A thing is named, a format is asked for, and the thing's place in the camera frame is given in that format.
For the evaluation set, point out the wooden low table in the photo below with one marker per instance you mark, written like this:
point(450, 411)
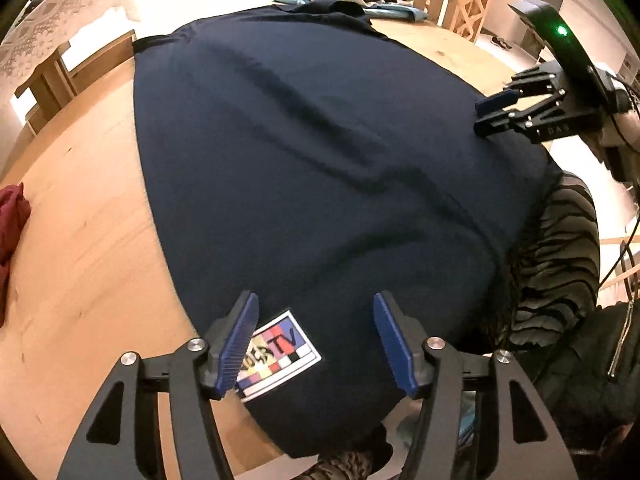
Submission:
point(45, 80)

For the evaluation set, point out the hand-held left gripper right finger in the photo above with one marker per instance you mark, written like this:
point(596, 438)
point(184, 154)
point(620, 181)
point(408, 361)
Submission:
point(395, 345)

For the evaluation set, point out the person's black jacket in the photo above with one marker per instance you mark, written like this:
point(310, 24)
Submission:
point(590, 360)

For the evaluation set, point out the person's right hand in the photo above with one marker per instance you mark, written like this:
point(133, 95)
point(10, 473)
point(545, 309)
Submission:
point(617, 142)

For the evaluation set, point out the person's right leg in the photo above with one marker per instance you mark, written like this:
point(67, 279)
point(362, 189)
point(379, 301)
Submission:
point(555, 260)

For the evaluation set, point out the white lace tablecloth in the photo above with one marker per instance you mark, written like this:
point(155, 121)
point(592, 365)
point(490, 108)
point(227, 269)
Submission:
point(60, 15)

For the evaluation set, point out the maroon garment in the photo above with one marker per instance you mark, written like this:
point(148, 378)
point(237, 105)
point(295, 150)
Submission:
point(12, 220)

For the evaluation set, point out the light blue folded garment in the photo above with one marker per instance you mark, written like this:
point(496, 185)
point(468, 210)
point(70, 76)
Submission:
point(400, 10)

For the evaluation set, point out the navy t-shirt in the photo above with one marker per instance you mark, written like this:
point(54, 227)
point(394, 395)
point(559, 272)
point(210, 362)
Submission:
point(325, 160)

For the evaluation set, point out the dark shoe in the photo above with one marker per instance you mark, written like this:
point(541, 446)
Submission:
point(501, 42)

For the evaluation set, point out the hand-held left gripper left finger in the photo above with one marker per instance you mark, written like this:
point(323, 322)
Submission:
point(240, 345)

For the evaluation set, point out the dark cloth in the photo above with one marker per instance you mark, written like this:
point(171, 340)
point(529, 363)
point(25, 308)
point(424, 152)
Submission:
point(37, 2)

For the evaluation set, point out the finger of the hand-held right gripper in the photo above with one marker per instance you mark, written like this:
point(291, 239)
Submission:
point(500, 124)
point(497, 102)

